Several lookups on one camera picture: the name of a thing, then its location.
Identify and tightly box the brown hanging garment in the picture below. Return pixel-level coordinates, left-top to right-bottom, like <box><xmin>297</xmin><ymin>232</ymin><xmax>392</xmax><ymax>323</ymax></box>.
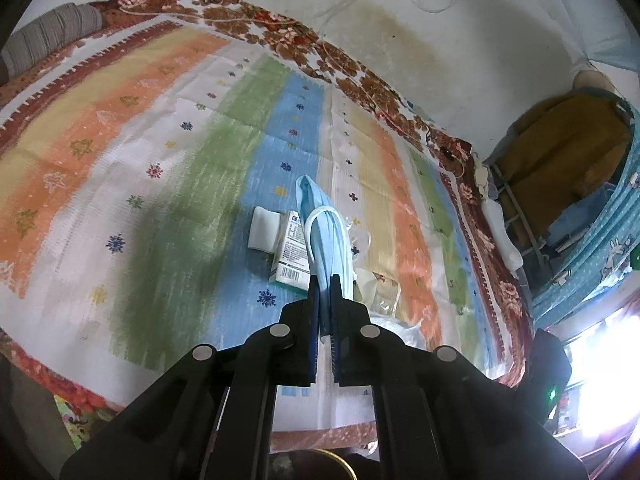
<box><xmin>492</xmin><ymin>91</ymin><xmax>633</xmax><ymax>226</ymax></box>

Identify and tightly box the small white packet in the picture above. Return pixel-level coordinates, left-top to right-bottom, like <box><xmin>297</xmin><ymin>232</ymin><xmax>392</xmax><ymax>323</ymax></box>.
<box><xmin>247</xmin><ymin>205</ymin><xmax>283</xmax><ymax>252</ymax></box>

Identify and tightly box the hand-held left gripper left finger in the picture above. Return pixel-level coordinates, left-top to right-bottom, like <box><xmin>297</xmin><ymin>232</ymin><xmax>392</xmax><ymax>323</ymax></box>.
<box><xmin>60</xmin><ymin>280</ymin><xmax>321</xmax><ymax>480</ymax></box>

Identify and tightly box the clear plastic bag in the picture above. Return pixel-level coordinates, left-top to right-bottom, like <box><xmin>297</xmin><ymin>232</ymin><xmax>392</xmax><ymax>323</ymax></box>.
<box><xmin>345</xmin><ymin>222</ymin><xmax>428</xmax><ymax>353</ymax></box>

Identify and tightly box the metal rack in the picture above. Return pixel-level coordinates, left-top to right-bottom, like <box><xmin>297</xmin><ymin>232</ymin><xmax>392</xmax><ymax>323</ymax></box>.
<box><xmin>487</xmin><ymin>157</ymin><xmax>571</xmax><ymax>281</ymax></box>

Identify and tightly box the brown metal bin gold rim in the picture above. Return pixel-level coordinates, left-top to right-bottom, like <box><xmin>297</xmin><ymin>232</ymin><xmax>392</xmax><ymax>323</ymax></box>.
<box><xmin>300</xmin><ymin>449</ymin><xmax>358</xmax><ymax>480</ymax></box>

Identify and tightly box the thin white charging cable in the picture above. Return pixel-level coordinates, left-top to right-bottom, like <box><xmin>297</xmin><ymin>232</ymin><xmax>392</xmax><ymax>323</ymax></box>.
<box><xmin>320</xmin><ymin>0</ymin><xmax>373</xmax><ymax>28</ymax></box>

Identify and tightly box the white blue printed packet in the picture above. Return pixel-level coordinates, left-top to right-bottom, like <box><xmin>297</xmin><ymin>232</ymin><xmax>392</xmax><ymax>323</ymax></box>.
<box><xmin>267</xmin><ymin>210</ymin><xmax>313</xmax><ymax>293</ymax></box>

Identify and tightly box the blue face mask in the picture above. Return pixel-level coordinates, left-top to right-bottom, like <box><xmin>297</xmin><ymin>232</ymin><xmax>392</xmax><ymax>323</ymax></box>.
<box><xmin>295</xmin><ymin>174</ymin><xmax>357</xmax><ymax>343</ymax></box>

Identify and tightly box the green cartoon printed mat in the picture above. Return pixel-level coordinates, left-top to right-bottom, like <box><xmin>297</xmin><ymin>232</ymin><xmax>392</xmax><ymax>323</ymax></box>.
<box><xmin>52</xmin><ymin>392</ymin><xmax>128</xmax><ymax>453</ymax></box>

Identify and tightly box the grey ribbed pillow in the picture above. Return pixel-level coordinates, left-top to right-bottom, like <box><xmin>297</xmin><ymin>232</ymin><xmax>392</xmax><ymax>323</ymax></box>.
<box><xmin>2</xmin><ymin>2</ymin><xmax>103</xmax><ymax>76</ymax></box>

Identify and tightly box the teal printed cloth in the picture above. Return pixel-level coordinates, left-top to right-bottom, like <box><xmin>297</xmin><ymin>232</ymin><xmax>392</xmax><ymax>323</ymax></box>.
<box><xmin>530</xmin><ymin>125</ymin><xmax>640</xmax><ymax>316</ymax></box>

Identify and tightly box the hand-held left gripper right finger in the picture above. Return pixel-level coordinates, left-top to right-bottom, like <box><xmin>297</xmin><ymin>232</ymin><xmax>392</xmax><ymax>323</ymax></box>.
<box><xmin>330</xmin><ymin>280</ymin><xmax>588</xmax><ymax>480</ymax></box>

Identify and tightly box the white padded object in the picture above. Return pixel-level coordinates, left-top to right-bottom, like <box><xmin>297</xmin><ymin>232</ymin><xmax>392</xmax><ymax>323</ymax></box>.
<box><xmin>480</xmin><ymin>200</ymin><xmax>523</xmax><ymax>271</ymax></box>

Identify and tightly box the striped pastel mat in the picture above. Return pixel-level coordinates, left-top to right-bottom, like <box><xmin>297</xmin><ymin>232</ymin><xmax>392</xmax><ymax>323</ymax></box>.
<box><xmin>0</xmin><ymin>15</ymin><xmax>506</xmax><ymax>431</ymax></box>

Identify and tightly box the brown floral blanket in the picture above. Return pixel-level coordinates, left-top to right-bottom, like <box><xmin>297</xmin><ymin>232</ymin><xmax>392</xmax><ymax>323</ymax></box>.
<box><xmin>0</xmin><ymin>0</ymin><xmax>538</xmax><ymax>453</ymax></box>

